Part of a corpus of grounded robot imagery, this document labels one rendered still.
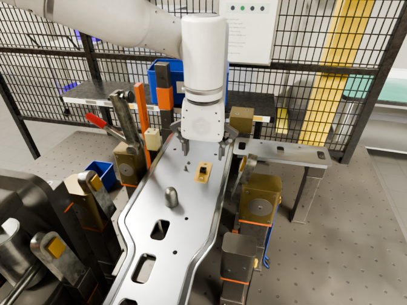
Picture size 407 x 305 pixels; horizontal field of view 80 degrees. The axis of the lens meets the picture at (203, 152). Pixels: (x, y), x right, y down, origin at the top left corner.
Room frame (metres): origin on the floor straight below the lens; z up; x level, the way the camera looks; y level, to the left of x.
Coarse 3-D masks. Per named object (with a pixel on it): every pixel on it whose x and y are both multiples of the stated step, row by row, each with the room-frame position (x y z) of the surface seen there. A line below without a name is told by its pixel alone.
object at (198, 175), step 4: (200, 164) 0.55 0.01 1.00; (204, 164) 0.55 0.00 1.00; (208, 164) 0.55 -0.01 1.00; (200, 168) 0.52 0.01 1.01; (204, 168) 0.52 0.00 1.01; (208, 168) 0.53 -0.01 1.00; (196, 172) 0.51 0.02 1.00; (200, 172) 0.51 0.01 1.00; (204, 172) 0.51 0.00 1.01; (208, 172) 0.51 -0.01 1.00; (196, 176) 0.49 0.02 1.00; (200, 176) 0.49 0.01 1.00; (204, 176) 0.49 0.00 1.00; (208, 176) 0.49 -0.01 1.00; (196, 180) 0.48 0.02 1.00; (200, 180) 0.48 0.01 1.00; (204, 180) 0.48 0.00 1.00
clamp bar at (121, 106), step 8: (112, 96) 0.54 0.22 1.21; (120, 96) 0.55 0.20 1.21; (128, 96) 0.54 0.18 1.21; (112, 104) 0.54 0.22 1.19; (120, 104) 0.54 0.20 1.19; (128, 104) 0.57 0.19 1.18; (120, 112) 0.54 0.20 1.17; (128, 112) 0.57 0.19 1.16; (120, 120) 0.54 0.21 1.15; (128, 120) 0.56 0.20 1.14; (128, 128) 0.54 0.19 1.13; (136, 128) 0.57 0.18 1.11; (128, 136) 0.54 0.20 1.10; (136, 136) 0.56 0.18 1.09; (128, 144) 0.54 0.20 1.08
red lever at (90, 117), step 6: (90, 114) 0.57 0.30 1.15; (90, 120) 0.57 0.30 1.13; (96, 120) 0.57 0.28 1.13; (102, 120) 0.57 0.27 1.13; (102, 126) 0.56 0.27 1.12; (108, 126) 0.57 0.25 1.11; (108, 132) 0.56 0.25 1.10; (114, 132) 0.56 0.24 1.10; (120, 132) 0.57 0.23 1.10; (120, 138) 0.55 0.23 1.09; (138, 144) 0.55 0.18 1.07
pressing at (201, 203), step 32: (160, 160) 0.57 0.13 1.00; (192, 160) 0.57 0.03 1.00; (224, 160) 0.57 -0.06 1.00; (160, 192) 0.43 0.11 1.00; (192, 192) 0.43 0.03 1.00; (224, 192) 0.44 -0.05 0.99; (128, 224) 0.34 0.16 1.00; (192, 224) 0.34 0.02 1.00; (128, 256) 0.26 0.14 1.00; (160, 256) 0.26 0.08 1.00; (192, 256) 0.26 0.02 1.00; (128, 288) 0.20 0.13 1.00; (160, 288) 0.20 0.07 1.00
